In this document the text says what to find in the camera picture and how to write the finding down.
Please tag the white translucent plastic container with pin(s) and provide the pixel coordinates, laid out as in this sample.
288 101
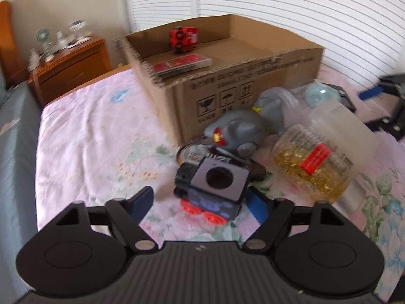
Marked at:
345 126

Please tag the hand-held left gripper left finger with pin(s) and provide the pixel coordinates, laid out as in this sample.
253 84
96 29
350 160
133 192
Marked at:
142 203

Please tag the clear phone stand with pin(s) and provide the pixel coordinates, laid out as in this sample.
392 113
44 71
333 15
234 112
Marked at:
77 27

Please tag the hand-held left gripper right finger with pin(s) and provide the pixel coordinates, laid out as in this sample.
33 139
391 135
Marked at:
258 208

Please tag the wooden nightstand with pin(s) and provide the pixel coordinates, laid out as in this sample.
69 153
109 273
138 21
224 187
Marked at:
72 69

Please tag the red flat card box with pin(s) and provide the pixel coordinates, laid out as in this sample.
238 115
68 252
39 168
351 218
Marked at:
182 63

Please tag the wooden bed headboard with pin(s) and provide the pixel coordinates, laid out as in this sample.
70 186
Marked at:
9 38

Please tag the pink floral blanket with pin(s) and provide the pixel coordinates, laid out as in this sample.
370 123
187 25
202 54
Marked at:
88 139

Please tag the white louvred door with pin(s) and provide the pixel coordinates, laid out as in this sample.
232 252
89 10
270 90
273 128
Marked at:
158 3
300 12

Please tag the black toy train red wheels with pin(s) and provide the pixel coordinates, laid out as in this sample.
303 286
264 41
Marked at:
218 177

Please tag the round gold tin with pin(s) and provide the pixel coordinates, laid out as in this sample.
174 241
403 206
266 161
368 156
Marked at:
193 152

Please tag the clear bottle of yellow capsules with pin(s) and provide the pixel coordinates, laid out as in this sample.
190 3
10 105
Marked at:
300 164

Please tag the small green desk fan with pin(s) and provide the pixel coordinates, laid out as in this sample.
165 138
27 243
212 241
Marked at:
44 42

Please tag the grey toy elephant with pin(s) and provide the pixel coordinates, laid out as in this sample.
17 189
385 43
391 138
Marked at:
243 126

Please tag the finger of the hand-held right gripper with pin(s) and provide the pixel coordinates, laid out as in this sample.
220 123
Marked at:
370 93
389 126

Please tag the clear plastic cup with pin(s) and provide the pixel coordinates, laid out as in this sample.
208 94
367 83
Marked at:
292 107

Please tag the dark flat object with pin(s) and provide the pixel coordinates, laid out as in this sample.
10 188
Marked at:
258 172

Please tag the teal egg-shaped case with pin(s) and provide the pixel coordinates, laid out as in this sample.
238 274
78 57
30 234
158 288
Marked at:
316 96

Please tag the blue-grey bed sheet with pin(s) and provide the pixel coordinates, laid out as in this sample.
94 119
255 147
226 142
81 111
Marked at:
15 180

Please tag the black flat box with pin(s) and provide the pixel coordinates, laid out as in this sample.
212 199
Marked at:
346 99

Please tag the brown cardboard box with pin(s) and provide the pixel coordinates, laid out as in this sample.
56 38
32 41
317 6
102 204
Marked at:
189 101

